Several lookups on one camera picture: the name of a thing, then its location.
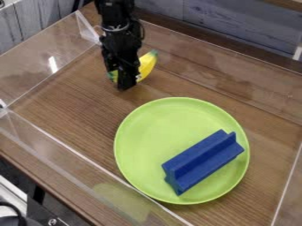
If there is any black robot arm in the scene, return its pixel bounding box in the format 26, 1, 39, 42
94, 0, 144, 90

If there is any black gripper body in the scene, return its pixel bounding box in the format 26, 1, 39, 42
98, 27, 144, 68

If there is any black device with knob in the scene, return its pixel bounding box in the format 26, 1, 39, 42
0, 202, 92, 226

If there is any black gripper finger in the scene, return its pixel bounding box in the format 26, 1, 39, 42
116, 65, 138, 90
101, 49, 117, 79

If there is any yellow toy banana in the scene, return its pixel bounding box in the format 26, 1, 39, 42
106, 49, 157, 83

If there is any blue plastic block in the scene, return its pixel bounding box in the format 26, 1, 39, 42
161, 130, 244, 195

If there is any green round plate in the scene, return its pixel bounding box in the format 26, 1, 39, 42
113, 97, 249, 205

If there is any clear acrylic enclosure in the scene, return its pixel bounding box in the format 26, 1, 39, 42
0, 9, 302, 226

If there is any black cable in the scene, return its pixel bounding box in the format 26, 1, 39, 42
0, 201, 26, 222

